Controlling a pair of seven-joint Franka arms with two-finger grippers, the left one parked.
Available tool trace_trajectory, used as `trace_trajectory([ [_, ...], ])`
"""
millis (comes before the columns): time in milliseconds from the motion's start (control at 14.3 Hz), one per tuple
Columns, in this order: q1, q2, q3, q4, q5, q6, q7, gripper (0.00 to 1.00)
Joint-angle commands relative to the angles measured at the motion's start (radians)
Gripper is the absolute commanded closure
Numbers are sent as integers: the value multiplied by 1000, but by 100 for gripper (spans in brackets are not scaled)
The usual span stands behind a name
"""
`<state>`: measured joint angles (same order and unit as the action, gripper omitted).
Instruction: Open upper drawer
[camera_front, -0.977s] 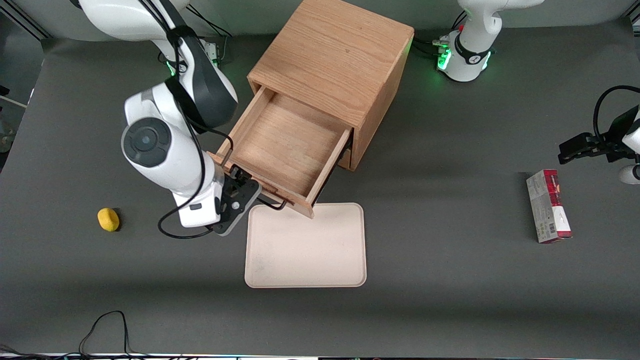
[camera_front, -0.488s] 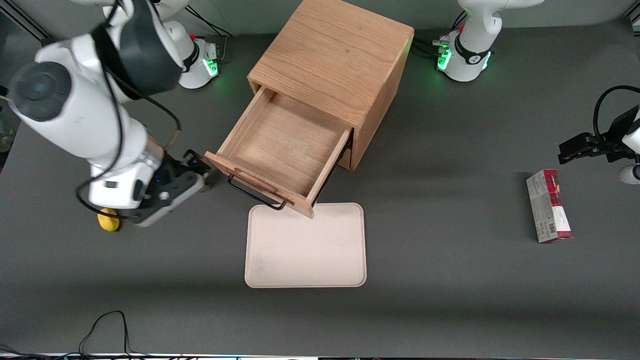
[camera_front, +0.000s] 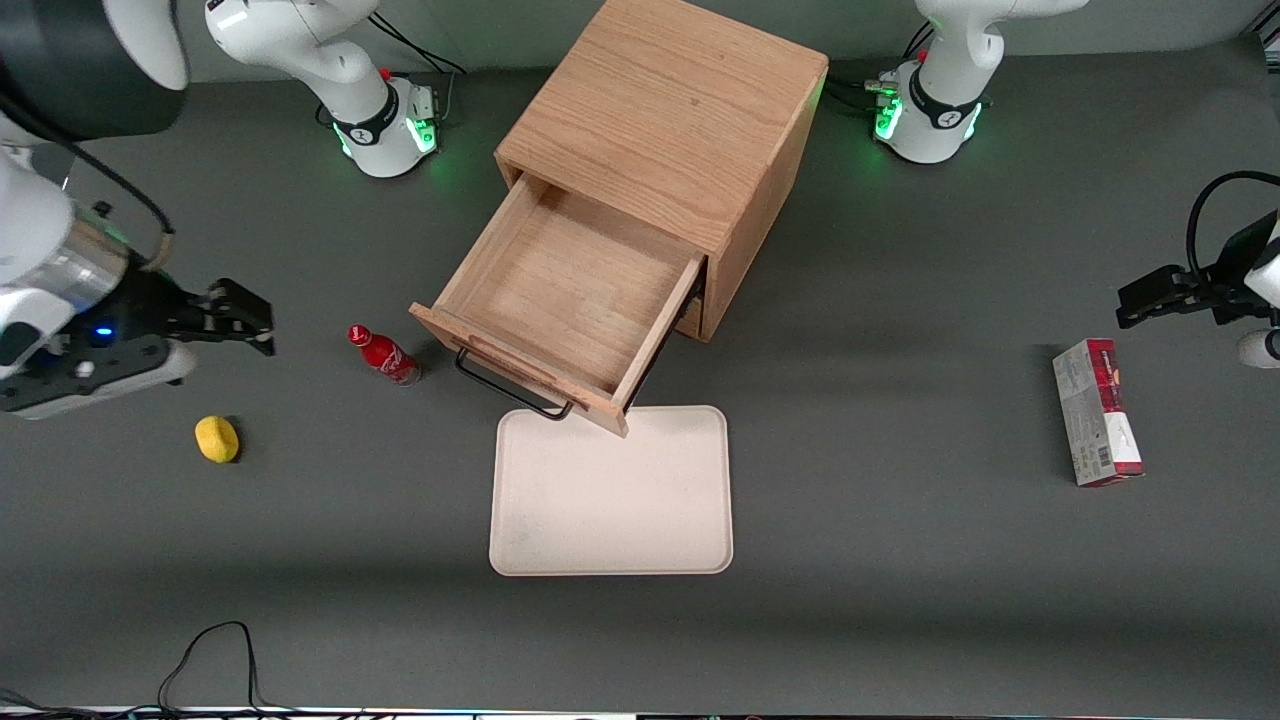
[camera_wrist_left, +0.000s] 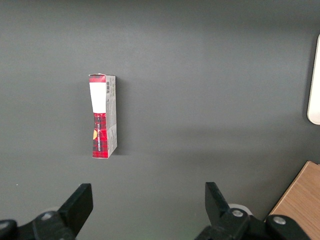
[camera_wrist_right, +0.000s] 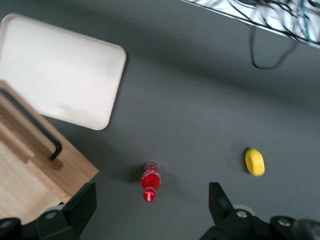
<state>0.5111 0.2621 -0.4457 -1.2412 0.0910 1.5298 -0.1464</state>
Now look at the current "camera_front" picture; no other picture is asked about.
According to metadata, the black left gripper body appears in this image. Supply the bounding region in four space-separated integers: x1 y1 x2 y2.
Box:
1205 210 1280 327

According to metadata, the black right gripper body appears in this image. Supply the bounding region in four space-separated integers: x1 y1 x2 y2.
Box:
0 268 177 413

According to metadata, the black metal drawer handle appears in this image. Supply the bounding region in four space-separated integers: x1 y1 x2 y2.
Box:
455 347 576 422

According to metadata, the wooden drawer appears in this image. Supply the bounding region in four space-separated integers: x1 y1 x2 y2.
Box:
409 172 707 439

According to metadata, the wooden drawer cabinet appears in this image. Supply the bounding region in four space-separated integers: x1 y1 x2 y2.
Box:
495 0 830 343

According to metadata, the yellow lemon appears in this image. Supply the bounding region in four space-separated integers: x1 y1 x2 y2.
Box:
194 415 241 464

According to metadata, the red plaid cardboard box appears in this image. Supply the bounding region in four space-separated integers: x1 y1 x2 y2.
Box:
1052 338 1146 488

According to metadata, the red soda bottle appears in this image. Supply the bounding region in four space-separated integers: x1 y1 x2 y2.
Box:
347 323 423 387

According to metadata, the cream plastic tray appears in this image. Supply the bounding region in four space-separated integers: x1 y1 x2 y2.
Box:
489 405 734 577

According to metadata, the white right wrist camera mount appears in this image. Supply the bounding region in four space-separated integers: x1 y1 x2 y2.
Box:
20 340 198 419

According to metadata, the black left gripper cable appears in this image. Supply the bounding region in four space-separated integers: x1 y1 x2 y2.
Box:
1186 171 1280 301

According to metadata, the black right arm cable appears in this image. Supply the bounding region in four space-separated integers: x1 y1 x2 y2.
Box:
0 90 177 273

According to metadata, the black right base cable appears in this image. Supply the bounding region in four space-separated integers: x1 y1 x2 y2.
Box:
366 12 468 126

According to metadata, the black base cable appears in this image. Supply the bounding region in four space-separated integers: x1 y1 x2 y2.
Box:
366 12 468 126
826 22 937 113

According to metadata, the black looped table cable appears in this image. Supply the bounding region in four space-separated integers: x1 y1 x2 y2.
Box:
155 621 271 717

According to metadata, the black left base cable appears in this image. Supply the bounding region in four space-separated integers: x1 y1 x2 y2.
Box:
826 22 937 113

